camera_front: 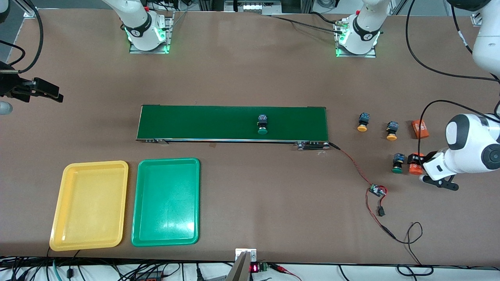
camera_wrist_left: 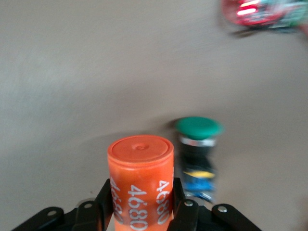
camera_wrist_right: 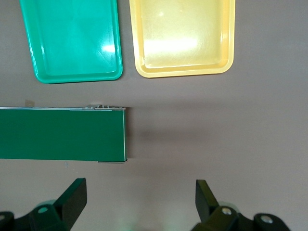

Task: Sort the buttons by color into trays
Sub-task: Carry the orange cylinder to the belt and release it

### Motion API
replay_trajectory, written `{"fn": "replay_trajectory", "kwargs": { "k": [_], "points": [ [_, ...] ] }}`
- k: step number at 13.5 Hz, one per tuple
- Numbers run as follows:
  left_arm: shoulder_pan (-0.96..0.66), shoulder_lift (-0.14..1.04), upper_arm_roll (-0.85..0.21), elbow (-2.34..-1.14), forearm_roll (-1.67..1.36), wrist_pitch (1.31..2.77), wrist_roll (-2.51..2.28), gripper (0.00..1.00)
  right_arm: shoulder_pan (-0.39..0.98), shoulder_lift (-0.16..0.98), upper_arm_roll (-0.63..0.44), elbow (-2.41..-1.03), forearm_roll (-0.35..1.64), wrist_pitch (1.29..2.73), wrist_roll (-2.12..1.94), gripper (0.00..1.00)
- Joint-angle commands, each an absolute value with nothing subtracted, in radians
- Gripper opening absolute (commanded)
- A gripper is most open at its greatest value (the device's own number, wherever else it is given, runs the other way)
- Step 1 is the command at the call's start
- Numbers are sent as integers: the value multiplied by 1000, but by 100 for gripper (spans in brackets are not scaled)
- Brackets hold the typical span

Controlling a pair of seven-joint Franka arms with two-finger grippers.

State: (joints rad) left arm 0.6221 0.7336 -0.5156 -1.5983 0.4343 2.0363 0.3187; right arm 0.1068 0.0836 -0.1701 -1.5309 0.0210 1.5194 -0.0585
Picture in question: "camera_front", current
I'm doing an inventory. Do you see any thin black cable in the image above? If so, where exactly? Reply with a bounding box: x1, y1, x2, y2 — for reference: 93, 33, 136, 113
391, 222, 434, 276

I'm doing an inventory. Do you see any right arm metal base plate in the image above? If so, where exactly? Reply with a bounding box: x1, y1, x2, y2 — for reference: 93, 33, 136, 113
129, 12, 174, 54

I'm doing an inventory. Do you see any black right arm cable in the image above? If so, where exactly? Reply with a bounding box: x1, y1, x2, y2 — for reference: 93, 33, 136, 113
0, 0, 43, 75

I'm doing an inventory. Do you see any green plastic tray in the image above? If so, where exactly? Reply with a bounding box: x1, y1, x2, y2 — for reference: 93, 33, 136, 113
131, 157, 200, 247

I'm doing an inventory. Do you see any black base cable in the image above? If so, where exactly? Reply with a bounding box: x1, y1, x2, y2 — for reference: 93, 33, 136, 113
270, 11, 344, 34

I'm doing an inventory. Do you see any yellow plastic tray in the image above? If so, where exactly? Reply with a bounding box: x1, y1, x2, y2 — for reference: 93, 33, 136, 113
49, 160, 129, 252

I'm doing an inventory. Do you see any grey camera pole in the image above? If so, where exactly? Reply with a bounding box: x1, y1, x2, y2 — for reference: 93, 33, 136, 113
225, 251, 251, 281

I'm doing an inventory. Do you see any green conveyor belt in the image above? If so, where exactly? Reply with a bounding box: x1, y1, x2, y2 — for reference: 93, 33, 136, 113
136, 104, 330, 151

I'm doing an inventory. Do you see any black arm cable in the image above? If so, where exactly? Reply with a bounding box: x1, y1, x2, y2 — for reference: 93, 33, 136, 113
0, 0, 43, 75
405, 0, 500, 157

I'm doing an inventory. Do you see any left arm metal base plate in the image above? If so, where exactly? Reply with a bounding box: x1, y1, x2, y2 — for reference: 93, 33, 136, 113
335, 20, 377, 58

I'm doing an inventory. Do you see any red clip lead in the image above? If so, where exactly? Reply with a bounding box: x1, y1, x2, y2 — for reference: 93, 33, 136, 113
270, 263, 302, 281

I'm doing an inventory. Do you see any metal box with lights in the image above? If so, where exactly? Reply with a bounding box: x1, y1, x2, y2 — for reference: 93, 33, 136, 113
225, 0, 282, 15

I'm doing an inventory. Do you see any orange cylinder with white print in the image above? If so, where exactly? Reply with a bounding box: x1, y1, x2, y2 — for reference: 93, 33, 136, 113
408, 153, 425, 175
412, 119, 430, 140

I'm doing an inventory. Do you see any silver mounting plate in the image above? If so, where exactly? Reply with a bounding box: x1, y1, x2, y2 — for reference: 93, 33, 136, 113
235, 248, 257, 263

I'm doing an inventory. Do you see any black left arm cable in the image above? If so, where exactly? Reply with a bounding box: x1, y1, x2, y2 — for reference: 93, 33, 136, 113
405, 0, 500, 157

